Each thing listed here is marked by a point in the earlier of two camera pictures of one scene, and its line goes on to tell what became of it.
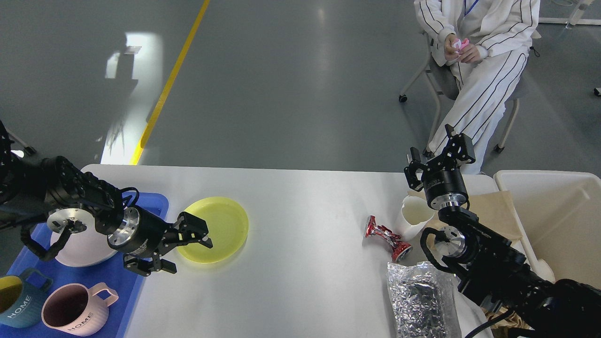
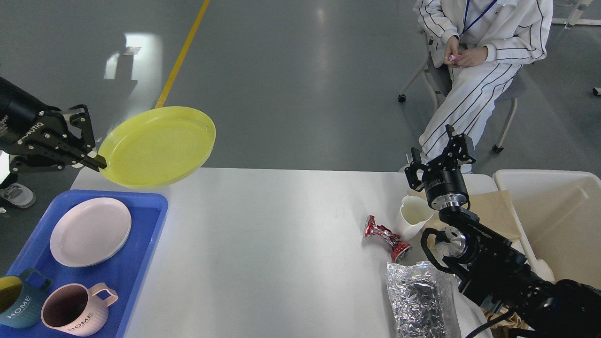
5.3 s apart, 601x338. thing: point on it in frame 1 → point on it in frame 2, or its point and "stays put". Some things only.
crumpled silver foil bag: (424, 301) stays put
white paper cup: (415, 213) stays put
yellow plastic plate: (227, 227) → (151, 148)
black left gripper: (140, 232) → (25, 119)
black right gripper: (444, 186) stays put
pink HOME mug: (78, 310) stays put
